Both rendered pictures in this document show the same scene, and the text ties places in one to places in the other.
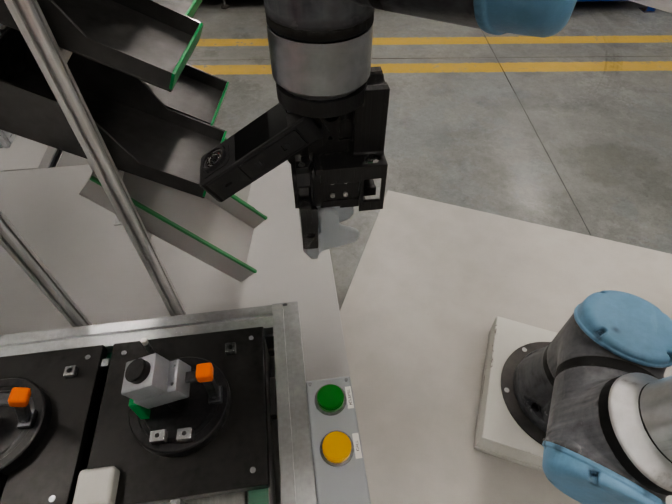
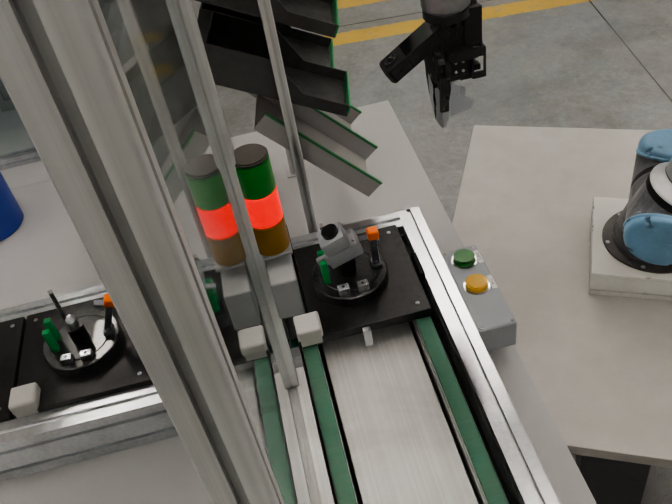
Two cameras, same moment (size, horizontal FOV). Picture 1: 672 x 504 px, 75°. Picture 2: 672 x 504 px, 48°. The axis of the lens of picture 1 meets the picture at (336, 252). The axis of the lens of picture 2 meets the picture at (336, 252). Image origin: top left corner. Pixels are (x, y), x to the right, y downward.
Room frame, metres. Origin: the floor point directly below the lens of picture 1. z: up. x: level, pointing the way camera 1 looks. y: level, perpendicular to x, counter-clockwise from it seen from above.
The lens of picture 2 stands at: (-0.75, 0.18, 1.95)
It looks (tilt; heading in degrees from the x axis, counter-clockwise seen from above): 42 degrees down; 3
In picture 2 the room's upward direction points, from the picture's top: 11 degrees counter-clockwise
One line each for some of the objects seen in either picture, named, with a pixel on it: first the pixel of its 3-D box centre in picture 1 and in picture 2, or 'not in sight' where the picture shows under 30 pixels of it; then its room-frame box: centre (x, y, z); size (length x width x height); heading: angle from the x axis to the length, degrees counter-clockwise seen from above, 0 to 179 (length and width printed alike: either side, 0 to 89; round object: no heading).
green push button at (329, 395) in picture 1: (330, 399); (464, 259); (0.26, 0.01, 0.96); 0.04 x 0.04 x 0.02
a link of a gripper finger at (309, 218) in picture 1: (308, 211); (442, 85); (0.30, 0.03, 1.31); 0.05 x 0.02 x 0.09; 8
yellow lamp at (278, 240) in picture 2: not in sight; (268, 231); (0.04, 0.31, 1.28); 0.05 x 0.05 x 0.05
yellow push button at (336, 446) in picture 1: (336, 448); (476, 284); (0.19, 0.00, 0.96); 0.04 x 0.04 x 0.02
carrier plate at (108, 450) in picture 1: (184, 408); (351, 282); (0.25, 0.22, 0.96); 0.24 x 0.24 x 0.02; 8
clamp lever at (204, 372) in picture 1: (203, 382); (369, 246); (0.25, 0.18, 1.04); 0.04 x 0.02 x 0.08; 98
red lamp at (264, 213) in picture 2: not in sight; (261, 203); (0.04, 0.31, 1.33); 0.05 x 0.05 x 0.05
